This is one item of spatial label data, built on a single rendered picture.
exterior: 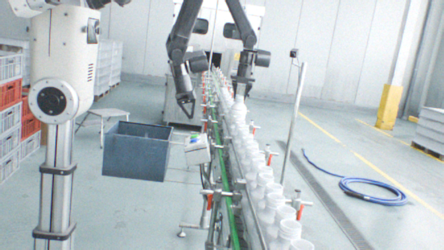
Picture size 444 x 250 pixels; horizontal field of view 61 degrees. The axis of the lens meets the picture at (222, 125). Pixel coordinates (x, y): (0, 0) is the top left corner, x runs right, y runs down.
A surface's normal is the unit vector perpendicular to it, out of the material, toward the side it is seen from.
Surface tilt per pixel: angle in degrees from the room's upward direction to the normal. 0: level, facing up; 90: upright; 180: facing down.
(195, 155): 90
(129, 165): 90
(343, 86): 90
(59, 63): 101
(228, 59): 90
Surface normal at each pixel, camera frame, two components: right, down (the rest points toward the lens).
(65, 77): 0.03, 0.39
